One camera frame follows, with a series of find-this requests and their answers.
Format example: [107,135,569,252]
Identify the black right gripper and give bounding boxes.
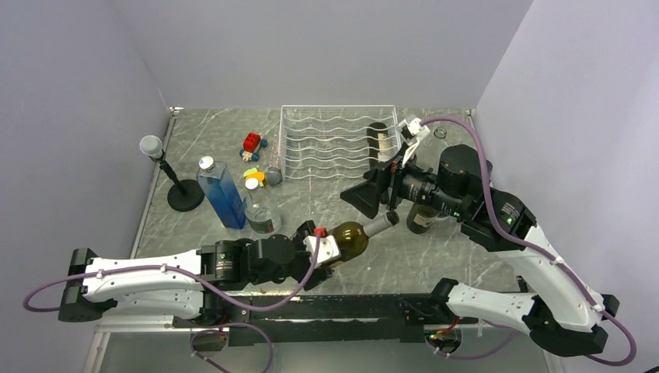
[340,141,468,218]

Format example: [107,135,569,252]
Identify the dark green wine bottle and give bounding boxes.
[366,122,394,169]
[320,211,400,268]

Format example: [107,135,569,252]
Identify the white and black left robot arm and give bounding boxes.
[58,221,340,326]

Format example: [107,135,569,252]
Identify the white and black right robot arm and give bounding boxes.
[340,145,619,357]

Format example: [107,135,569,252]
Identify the clear round glass bottle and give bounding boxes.
[244,178,281,235]

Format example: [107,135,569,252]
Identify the blue square water bottle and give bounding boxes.
[197,156,246,229]

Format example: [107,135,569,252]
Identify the colourful toy block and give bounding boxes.
[243,167,266,187]

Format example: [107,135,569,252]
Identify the red toy block car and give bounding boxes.
[239,132,268,162]

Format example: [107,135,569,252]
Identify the grey microphone on stand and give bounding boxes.
[139,135,204,212]

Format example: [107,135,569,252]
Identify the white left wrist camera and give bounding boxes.
[303,228,341,267]

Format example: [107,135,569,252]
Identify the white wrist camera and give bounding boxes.
[303,228,341,267]
[397,114,430,166]

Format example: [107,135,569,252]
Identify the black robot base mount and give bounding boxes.
[172,281,476,347]

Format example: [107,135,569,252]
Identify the white wire wine rack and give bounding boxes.
[278,105,400,181]

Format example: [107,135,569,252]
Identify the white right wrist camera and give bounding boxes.
[397,114,430,166]

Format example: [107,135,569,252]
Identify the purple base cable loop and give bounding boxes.
[189,321,275,373]

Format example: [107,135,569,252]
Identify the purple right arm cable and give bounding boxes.
[420,116,638,368]

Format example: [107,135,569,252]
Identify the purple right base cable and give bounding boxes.
[425,319,521,361]

